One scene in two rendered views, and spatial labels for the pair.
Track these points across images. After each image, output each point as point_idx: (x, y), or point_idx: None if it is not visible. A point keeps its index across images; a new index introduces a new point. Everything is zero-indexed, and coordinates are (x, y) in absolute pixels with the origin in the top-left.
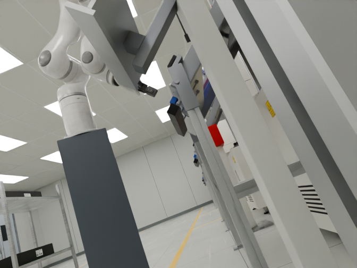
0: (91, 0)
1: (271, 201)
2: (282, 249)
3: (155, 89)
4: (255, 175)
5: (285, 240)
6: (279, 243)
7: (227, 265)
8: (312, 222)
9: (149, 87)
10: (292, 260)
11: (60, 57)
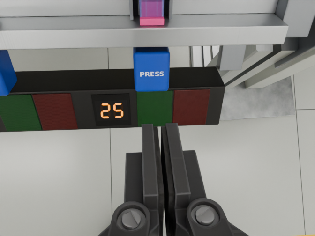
0: None
1: (307, 67)
2: (48, 64)
3: (178, 130)
4: (312, 61)
5: (277, 76)
6: (14, 60)
7: (25, 145)
8: None
9: (203, 188)
10: (264, 80)
11: None
